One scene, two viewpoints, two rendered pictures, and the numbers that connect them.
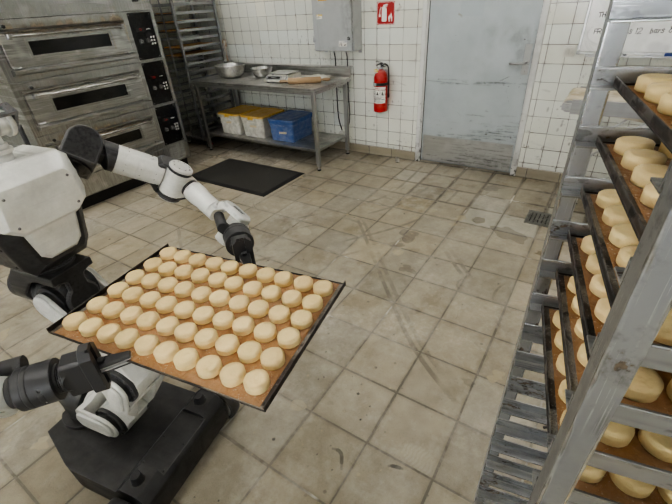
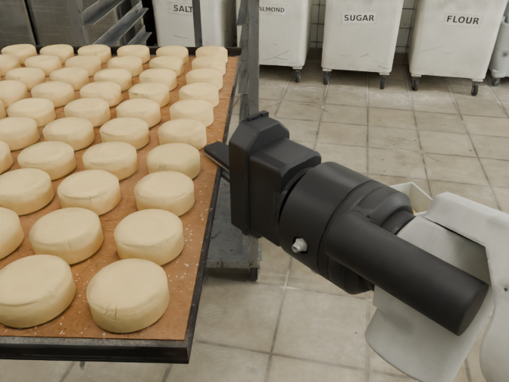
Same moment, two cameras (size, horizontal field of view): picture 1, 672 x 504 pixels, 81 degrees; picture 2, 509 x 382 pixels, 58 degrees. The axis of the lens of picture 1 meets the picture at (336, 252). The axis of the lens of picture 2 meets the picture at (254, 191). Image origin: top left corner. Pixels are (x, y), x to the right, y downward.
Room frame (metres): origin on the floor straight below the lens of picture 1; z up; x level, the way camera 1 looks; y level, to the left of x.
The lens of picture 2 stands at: (0.73, 0.86, 1.23)
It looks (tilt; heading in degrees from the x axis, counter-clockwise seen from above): 33 degrees down; 247
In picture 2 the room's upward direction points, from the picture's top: straight up
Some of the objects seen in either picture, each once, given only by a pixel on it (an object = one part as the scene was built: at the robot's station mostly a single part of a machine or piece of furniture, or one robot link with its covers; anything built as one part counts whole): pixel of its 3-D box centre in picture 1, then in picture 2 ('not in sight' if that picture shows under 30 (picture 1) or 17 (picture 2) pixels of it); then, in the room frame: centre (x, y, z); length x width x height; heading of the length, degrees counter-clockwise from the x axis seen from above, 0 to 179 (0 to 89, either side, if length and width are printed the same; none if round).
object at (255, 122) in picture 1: (263, 122); not in sight; (5.11, 0.81, 0.36); 0.47 x 0.38 x 0.26; 145
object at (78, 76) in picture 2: (258, 308); (70, 79); (0.72, 0.19, 1.01); 0.05 x 0.05 x 0.02
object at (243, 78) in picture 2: not in sight; (245, 53); (0.15, -0.55, 0.78); 0.64 x 0.03 x 0.03; 66
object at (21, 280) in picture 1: (50, 280); not in sight; (1.02, 0.90, 0.94); 0.28 x 0.13 x 0.18; 66
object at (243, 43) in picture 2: not in sight; (245, 25); (0.15, -0.55, 0.87); 0.64 x 0.03 x 0.03; 66
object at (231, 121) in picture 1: (241, 119); not in sight; (5.34, 1.14, 0.36); 0.47 x 0.39 x 0.26; 143
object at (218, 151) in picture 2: (114, 357); (230, 154); (0.59, 0.49, 1.01); 0.06 x 0.03 x 0.02; 110
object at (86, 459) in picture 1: (128, 421); not in sight; (1.02, 0.92, 0.19); 0.64 x 0.52 x 0.33; 66
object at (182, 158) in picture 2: (127, 338); (173, 163); (0.65, 0.48, 1.01); 0.05 x 0.05 x 0.02
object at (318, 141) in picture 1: (271, 112); not in sight; (5.03, 0.69, 0.49); 1.90 x 0.72 x 0.98; 55
